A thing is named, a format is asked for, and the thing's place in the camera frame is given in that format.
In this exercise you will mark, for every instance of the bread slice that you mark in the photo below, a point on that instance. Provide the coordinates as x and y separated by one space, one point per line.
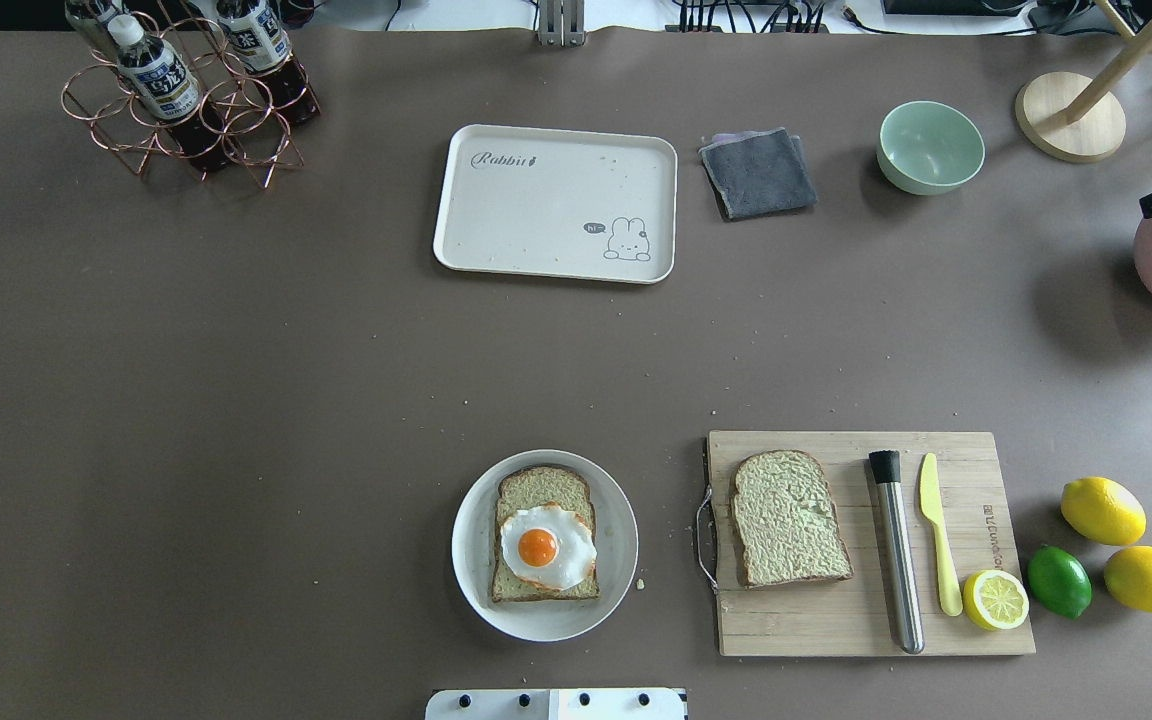
533 487
786 518

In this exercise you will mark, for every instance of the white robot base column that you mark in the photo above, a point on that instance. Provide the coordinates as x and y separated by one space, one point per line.
559 703

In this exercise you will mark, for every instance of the cream rabbit tray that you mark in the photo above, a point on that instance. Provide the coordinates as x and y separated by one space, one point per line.
556 202

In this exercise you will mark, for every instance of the wooden stand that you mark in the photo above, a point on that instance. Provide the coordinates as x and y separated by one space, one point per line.
1076 118

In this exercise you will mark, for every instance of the green bowl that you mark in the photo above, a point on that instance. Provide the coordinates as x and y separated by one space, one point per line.
928 148

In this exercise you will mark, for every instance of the yellow lemon upper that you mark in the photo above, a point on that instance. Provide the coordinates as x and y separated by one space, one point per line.
1103 511

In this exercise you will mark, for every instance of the grey folded cloth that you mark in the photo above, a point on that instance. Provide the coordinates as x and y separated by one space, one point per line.
757 173

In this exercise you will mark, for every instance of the steel muddler black cap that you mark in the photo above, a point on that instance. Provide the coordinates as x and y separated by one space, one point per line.
905 609

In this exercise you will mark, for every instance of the green lime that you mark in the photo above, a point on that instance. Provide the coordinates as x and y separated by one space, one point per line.
1059 582

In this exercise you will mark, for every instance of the half lemon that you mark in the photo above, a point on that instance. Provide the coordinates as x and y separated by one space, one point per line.
995 600

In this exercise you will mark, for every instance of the yellow plastic knife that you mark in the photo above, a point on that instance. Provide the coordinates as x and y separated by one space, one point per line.
931 505

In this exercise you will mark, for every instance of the bread slice under egg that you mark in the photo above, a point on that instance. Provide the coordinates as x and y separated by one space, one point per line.
533 487

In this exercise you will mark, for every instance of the fried egg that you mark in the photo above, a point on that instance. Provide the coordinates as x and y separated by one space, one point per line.
549 547

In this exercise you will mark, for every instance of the white round plate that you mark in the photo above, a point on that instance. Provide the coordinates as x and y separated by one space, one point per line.
473 552

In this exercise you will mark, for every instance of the tea bottle two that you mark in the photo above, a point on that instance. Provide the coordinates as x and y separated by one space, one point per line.
257 36

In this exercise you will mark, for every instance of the tea bottle three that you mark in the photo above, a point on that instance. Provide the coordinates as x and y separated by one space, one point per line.
90 20

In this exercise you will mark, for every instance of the aluminium frame post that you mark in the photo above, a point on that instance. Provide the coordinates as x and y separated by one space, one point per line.
560 23

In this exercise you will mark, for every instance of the copper wire bottle rack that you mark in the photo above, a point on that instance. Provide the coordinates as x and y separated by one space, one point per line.
220 87

